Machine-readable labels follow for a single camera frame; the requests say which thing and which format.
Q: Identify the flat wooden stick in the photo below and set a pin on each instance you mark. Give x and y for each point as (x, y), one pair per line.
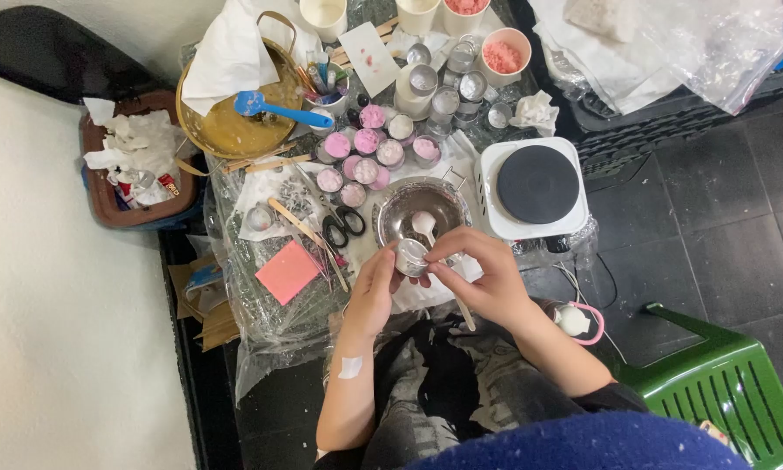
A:
(277, 163)

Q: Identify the person's grey patterned trousers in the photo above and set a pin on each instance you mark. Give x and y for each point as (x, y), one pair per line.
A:
(443, 391)

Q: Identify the black plastic crate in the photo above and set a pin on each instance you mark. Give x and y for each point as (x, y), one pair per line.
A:
(659, 127)

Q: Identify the small lone metal tin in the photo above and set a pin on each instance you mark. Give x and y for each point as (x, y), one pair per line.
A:
(261, 218)

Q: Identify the pink sticky note pad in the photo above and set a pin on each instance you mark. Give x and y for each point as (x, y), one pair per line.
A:
(288, 272)

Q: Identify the clear plastic table cover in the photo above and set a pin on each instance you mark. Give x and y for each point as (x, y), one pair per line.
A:
(267, 320)

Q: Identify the blue silicone spatula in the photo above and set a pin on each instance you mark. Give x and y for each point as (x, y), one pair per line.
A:
(280, 112)

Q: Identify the white cup of pink granules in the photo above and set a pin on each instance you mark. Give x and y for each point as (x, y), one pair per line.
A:
(503, 57)

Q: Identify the person's blue fleece top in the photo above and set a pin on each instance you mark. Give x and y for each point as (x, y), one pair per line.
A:
(580, 447)

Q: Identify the cup of coloured pens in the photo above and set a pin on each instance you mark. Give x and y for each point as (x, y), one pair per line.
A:
(326, 85)

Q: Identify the group of empty metal tins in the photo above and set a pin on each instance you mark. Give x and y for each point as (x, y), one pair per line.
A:
(450, 85)

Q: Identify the person's right hand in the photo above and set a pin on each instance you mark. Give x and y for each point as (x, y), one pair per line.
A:
(496, 280)

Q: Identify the person's left hand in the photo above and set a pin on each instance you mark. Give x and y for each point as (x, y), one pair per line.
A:
(368, 297)

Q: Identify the steel mixing bowl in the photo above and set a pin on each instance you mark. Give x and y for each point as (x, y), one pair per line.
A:
(404, 202)

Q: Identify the white card with pink spots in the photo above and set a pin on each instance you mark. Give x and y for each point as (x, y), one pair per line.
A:
(370, 59)

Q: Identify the white bottle with pink loop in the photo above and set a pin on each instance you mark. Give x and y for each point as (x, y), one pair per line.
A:
(574, 321)

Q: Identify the green plastic chair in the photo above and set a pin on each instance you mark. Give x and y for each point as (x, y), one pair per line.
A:
(718, 385)

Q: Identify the brown waste bin with tissues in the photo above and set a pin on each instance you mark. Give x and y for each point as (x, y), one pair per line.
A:
(136, 163)

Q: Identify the white plaster strip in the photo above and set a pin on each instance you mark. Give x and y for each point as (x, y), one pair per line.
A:
(350, 367)

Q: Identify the white paper towel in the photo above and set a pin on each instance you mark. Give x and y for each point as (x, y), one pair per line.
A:
(228, 52)

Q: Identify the brown cardboard pieces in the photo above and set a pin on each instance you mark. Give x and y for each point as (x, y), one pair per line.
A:
(202, 300)

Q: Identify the gold metal pan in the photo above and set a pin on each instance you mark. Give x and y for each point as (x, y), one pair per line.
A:
(241, 134)

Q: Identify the bundle of wooden sticks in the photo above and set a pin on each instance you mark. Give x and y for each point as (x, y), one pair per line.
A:
(365, 39)

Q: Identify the group of pink filled tins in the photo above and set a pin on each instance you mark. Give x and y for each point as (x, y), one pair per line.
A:
(365, 143)

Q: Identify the black seat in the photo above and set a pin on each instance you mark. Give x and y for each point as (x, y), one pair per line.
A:
(52, 52)

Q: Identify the crumpled white tissue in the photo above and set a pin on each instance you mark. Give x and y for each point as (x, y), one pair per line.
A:
(535, 112)

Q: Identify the white cup under tins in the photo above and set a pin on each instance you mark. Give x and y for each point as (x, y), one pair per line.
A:
(407, 98)

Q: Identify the white cup of pink wax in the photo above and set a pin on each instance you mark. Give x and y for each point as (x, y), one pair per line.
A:
(465, 13)

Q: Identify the pile of metal wick holders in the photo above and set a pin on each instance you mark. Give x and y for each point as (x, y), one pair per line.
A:
(292, 194)

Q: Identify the white electric hotplate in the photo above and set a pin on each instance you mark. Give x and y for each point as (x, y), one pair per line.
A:
(538, 184)

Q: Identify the clear plastic bag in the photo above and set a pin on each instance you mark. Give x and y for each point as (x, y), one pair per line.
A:
(678, 39)

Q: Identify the long wooden stick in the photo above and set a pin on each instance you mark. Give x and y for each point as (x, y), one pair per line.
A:
(300, 225)

